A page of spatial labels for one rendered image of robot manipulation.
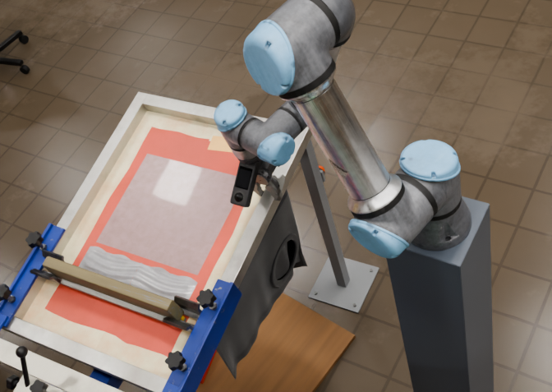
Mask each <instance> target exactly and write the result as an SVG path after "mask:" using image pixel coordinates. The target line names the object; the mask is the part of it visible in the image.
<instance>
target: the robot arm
mask: <svg viewBox="0 0 552 392"><path fill-rule="evenodd" d="M355 19H356V11H355V7H354V4H353V2H352V0H287V1H286V2H285V3H284V4H283V5H282V6H281V7H279V8H278V9H277V10H276V11H275V12H273V13H272V14H271V15H270V16H269V17H268V18H266V19H265V20H263V21H262V22H260V23H259V24H258V25H257V26H256V28H255V29H254V30H253V31H252V32H251V33H250V34H249V35H248V36H247V37H246V40H245V42H244V48H243V57H244V60H245V64H246V67H247V69H248V71H249V73H250V74H251V76H252V78H253V79H254V81H255V82H256V84H257V85H260V86H261V89H262V90H264V91H265V92H267V93H268V94H270V95H275V96H279V97H280V98H281V99H283V100H287V101H286V102H285V103H284V104H283V105H282V106H281V107H280V108H278V109H277V111H276V112H275V113H273V114H272V115H271V116H270V117H269V118H268V119H267V120H266V121H265V122H263V121H261V120H259V119H258V118H255V117H254V116H252V115H250V114H249V113H248V112H247V111H246V108H245V107H244V106H243V105H242V103H241V102H239V101H237V100H235V99H230V100H226V101H224V102H222V103H221V104H220V105H219V106H218V107H217V108H216V109H215V111H214V121H215V123H216V125H217V128H218V130H219V131H220V132H221V134H222V135H223V138H224V139H225V141H226V142H227V143H228V145H229V147H230V149H231V150H232V152H233V153H234V155H235V156H236V157H237V159H238V160H239V161H240V163H239V166H238V170H237V175H236V179H235V182H234V186H233V190H232V196H231V200H230V202H231V203H232V204H234V205H239V206H242V207H249V206H250V204H251V198H252V195H253V191H254V192H255V193H256V194H257V195H259V196H262V195H263V193H264V191H263V190H262V187H261V186H260V184H262V185H266V186H265V188H266V189H267V190H268V191H269V192H270V193H271V196H272V197H273V198H274V199H275V200H276V201H281V199H282V197H283V195H282V189H283V185H284V182H285V176H284V175H283V174H282V175H281V176H280V177H279V178H277V177H276V176H275V175H273V176H272V174H273V172H274V170H275V169H276V167H277V166H278V167H280V166H282V165H284V164H285V163H286V162H288V161H289V159H290V158H291V155H292V154H293V153H294V150H295V141H294V140H295V139H296V138H297V137H298V136H299V135H300V134H301V132H303V131H304V130H305V129H306V128H307V127H309V129H310V131H311V133H312V135H313V136H314V138H315V139H316V141H317V142H318V144H319V146H320V148H321V149H322V150H323V152H324V154H325V156H326V157H327V159H328V161H329V162H330V163H331V165H332V167H333V169H334V171H335V172H336V174H337V175H338V177H339V178H340V180H341V182H342V183H343V185H344V186H345V188H346V189H347V192H348V193H349V195H350V196H349V198H348V201H347V206H348V208H349V210H350V211H351V212H352V214H353V216H354V219H351V220H350V223H349V225H348V230H349V232H350V234H351V235H352V236H353V237H354V238H355V239H356V240H357V241H358V242H359V243H360V244H361V245H362V246H363V247H365V248H366V249H367V250H369V251H371V252H373V253H375V254H376V255H378V256H382V257H384V258H389V259H392V258H395V257H398V256H399V255H400V254H401V253H402V252H403V251H404V250H405V249H406V248H408V247H409V246H410V245H409V244H410V243H412V244H414V245H415V246H417V247H419V248H422V249H425V250H429V251H442V250H447V249H449V248H452V247H455V246H457V245H458V244H459V243H460V242H462V241H463V240H464V239H465V238H466V236H467V235H468V234H469V232H470V229H471V225H472V218H471V212H470V210H469V207H468V205H467V203H466V202H465V201H464V199H463V198H462V193H461V181H460V170H461V166H460V163H459V161H458V155H457V153H456V151H455V150H454V149H453V148H452V147H451V146H450V145H448V144H446V143H444V142H442V141H437V140H426V141H423V140H421V141H416V142H413V143H411V144H410V145H408V146H407V147H406V148H405V149H404V150H403V151H402V153H401V156H400V160H399V164H400V169H399V170H398V171H397V172H396V173H395V174H393V173H388V172H387V170H386V168H385V166H384V165H383V163H382V161H381V160H380V157H379V156H378V155H377V153H376V151H375V149H374V147H373V145H372V144H371V143H370V140H369V138H368V137H367V135H366V134H365V132H364V130H363V128H362V127H361V124H360V123H359V122H358V120H357V117H356V116H355V114H354V112H353V111H352V109H351V107H350V105H349V104H348V102H347V100H346V99H345V97H344V95H343V93H342V91H341V90H340V88H339V87H338V84H337V82H336V81H335V79H334V73H335V70H336V64H335V63H336V61H337V58H338V54H339V51H340V48H341V46H343V45H344V44H345V43H346V42H347V41H348V40H349V38H350V36H351V33H352V30H353V26H354V24H355Z"/></svg>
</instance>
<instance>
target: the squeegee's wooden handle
mask: <svg viewBox="0 0 552 392"><path fill-rule="evenodd" d="M43 267H44V268H45V269H47V270H48V271H49V272H51V273H52V274H53V275H55V276H56V277H57V278H59V279H65V280H68V281H70V282H72V283H75V284H79V285H81V286H84V287H86V288H90V289H93V290H94V291H97V292H100V293H103V294H106V295H109V296H110V297H115V298H116V299H119V300H122V301H124V302H128V303H130V304H132V305H135V306H138V307H141V308H144V309H146V310H149V311H152V312H155V313H157V314H160V315H162V316H166V317H170V318H172V319H174V320H177V321H180V319H181V318H182V315H183V313H184V311H183V310H182V309H181V308H180V307H179V306H178V305H177V304H176V303H175V302H174V301H173V300H171V299H169V298H166V297H162V296H159V295H157V294H155V293H151V292H148V291H145V290H143V289H141V288H137V287H134V286H131V285H130V284H125V283H123V282H120V281H117V280H115V279H111V278H109V277H106V276H103V275H101V274H97V273H95V272H92V271H90V270H86V269H83V268H81V267H78V266H76V265H72V264H69V263H66V262H65V261H60V260H58V259H55V258H52V257H51V256H47V257H46V259H45V261H44V263H43Z"/></svg>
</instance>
